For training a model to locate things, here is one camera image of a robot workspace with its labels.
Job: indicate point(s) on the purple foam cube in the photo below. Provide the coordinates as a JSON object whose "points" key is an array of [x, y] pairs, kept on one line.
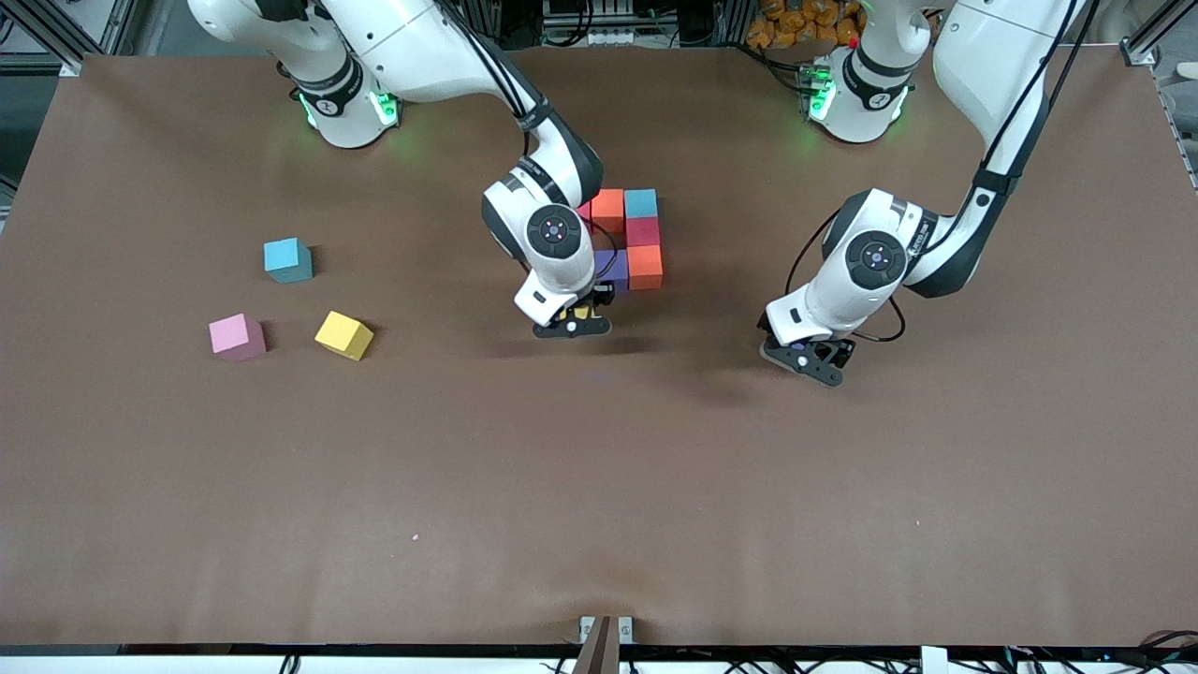
{"points": [[616, 270]]}

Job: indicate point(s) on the orange foam cube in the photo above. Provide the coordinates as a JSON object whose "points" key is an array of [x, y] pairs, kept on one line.
{"points": [[609, 210], [646, 268]]}

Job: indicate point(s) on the blue foam cube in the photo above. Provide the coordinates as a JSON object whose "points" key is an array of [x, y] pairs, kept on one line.
{"points": [[285, 257], [641, 203]]}

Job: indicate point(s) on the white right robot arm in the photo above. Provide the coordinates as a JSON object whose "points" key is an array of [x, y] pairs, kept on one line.
{"points": [[421, 56]]}

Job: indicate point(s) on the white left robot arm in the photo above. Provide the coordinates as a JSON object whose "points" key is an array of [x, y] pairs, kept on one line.
{"points": [[992, 65]]}

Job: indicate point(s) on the brown table cover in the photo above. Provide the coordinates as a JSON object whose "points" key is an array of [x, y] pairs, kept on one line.
{"points": [[562, 524]]}

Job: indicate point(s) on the white electronics box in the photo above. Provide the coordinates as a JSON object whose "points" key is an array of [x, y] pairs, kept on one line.
{"points": [[608, 37]]}

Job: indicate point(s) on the orange snack bags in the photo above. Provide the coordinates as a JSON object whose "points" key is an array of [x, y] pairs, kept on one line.
{"points": [[796, 19]]}

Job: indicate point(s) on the pink foam cube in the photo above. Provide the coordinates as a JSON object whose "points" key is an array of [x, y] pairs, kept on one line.
{"points": [[234, 335]]}

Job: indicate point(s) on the white label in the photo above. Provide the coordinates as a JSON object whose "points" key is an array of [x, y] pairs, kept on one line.
{"points": [[933, 660]]}

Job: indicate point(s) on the wooden strip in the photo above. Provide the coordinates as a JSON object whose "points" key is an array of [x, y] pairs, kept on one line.
{"points": [[594, 651]]}

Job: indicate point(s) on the metal table edge bracket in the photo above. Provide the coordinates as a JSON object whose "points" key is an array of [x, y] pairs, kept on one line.
{"points": [[586, 629]]}

